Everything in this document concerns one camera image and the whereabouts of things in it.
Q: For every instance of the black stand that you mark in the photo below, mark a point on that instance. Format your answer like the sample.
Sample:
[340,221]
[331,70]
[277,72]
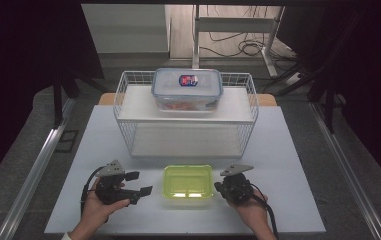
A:
[58,100]
[328,100]

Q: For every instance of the metal floor rail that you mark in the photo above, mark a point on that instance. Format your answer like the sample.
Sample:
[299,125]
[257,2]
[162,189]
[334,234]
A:
[34,170]
[344,170]

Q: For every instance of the wooden board under table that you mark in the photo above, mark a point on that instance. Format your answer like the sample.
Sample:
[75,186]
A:
[106,99]

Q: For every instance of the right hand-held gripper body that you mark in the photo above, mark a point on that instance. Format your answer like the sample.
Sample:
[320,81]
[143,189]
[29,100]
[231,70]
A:
[238,186]

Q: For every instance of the white cabinet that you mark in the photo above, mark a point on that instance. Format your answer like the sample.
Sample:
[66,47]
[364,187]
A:
[128,30]

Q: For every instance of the white metal desk frame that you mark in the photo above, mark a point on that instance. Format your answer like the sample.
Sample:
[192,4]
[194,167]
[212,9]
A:
[234,25]

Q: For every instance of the green plastic food container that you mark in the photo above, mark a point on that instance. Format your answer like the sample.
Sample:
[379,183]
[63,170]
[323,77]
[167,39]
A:
[187,181]

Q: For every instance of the clear blue-rimmed food container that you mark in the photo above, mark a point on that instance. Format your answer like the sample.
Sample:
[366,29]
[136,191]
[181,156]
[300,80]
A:
[186,91]

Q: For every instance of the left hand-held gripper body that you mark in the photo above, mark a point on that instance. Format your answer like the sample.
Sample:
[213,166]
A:
[109,186]

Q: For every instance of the dark curtain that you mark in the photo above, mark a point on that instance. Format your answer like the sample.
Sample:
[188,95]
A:
[18,66]
[368,66]

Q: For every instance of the person's right hand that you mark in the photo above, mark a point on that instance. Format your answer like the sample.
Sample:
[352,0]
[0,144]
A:
[254,211]

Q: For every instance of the person's left hand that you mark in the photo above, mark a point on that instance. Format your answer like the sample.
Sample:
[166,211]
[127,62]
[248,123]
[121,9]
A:
[96,211]

